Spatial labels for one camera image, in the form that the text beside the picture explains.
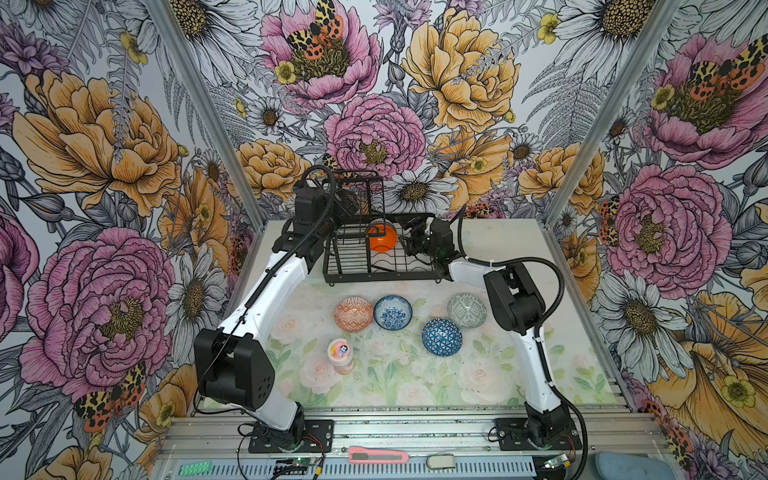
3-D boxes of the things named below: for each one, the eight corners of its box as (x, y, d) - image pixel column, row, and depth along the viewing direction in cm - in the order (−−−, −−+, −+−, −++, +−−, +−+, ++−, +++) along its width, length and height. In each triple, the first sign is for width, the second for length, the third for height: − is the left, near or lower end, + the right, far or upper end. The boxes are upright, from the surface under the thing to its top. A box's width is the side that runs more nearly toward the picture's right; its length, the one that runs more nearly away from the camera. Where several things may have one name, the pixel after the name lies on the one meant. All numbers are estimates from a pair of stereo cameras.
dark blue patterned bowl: (422, 356, 89) (424, 350, 86) (420, 324, 95) (421, 318, 92) (461, 356, 89) (464, 350, 86) (456, 325, 95) (459, 318, 92)
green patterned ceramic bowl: (449, 329, 94) (451, 322, 91) (445, 300, 101) (447, 293, 97) (486, 329, 94) (490, 322, 91) (480, 300, 101) (483, 293, 97)
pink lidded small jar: (332, 375, 86) (326, 361, 77) (335, 354, 90) (329, 338, 81) (354, 375, 86) (350, 361, 77) (356, 354, 90) (352, 338, 81)
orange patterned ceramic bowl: (334, 332, 93) (332, 326, 90) (338, 303, 100) (336, 296, 97) (371, 332, 93) (371, 326, 90) (373, 303, 100) (372, 296, 97)
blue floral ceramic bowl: (373, 332, 93) (372, 325, 90) (374, 301, 100) (374, 294, 97) (412, 332, 94) (413, 325, 90) (411, 301, 101) (411, 294, 97)
